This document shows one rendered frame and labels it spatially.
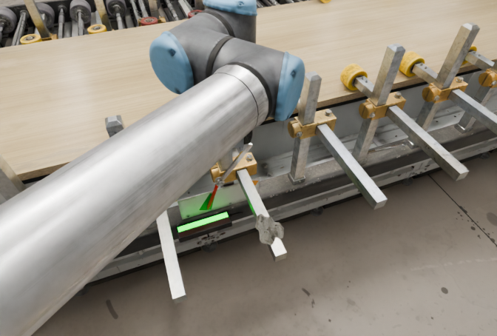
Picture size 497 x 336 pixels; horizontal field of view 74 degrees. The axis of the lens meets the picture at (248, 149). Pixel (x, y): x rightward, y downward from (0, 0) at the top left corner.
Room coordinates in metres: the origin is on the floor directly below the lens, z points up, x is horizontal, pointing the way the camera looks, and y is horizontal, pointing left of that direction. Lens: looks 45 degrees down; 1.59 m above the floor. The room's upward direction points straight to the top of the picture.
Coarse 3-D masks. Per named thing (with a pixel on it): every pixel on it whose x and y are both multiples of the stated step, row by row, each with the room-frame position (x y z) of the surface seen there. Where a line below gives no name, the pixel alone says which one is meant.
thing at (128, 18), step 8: (264, 0) 2.24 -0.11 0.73; (296, 0) 2.24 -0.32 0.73; (128, 8) 2.09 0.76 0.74; (160, 8) 2.09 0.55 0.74; (176, 8) 2.08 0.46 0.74; (128, 16) 1.97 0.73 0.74; (160, 16) 1.97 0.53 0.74; (16, 24) 1.86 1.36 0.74; (72, 24) 1.85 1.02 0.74; (128, 24) 1.86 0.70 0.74; (72, 32) 1.76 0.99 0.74
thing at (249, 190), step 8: (232, 152) 0.70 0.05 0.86; (240, 176) 0.61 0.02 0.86; (248, 176) 0.61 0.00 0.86; (240, 184) 0.60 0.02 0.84; (248, 184) 0.58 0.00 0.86; (248, 192) 0.55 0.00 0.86; (256, 192) 0.55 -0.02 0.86; (248, 200) 0.53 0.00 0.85; (256, 200) 0.53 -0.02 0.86; (256, 208) 0.50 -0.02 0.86; (264, 208) 0.50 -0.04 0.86; (256, 216) 0.48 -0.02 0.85; (280, 240) 0.41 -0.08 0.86; (272, 248) 0.38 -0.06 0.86; (280, 248) 0.38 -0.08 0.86; (272, 256) 0.38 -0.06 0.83; (280, 256) 0.37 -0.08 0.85
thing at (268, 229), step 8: (264, 216) 0.47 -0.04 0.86; (256, 224) 0.45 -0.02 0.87; (264, 224) 0.45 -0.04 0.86; (272, 224) 0.44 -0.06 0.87; (280, 224) 0.45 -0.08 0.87; (264, 232) 0.42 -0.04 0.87; (272, 232) 0.42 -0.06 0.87; (280, 232) 0.42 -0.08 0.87; (264, 240) 0.40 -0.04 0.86; (272, 240) 0.40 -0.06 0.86
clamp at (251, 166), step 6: (246, 156) 0.68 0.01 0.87; (252, 156) 0.68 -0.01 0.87; (240, 162) 0.66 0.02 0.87; (246, 162) 0.66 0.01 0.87; (252, 162) 0.66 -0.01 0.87; (216, 168) 0.63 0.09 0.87; (234, 168) 0.63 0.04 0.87; (240, 168) 0.63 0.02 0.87; (246, 168) 0.64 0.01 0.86; (252, 168) 0.65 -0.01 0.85; (216, 174) 0.62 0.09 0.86; (222, 174) 0.61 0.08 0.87; (234, 174) 0.63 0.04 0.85; (252, 174) 0.65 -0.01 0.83; (228, 180) 0.62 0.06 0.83
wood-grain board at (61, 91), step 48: (336, 0) 1.80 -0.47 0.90; (384, 0) 1.80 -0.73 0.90; (432, 0) 1.80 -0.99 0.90; (480, 0) 1.80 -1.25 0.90; (0, 48) 1.28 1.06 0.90; (48, 48) 1.28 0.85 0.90; (96, 48) 1.28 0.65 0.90; (144, 48) 1.28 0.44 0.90; (288, 48) 1.28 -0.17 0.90; (336, 48) 1.28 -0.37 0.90; (384, 48) 1.28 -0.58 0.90; (432, 48) 1.28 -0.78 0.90; (480, 48) 1.28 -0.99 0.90; (0, 96) 0.94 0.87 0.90; (48, 96) 0.94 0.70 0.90; (96, 96) 0.94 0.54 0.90; (144, 96) 0.94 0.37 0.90; (336, 96) 0.94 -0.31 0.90; (0, 144) 0.70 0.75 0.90; (48, 144) 0.70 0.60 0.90; (96, 144) 0.70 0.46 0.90
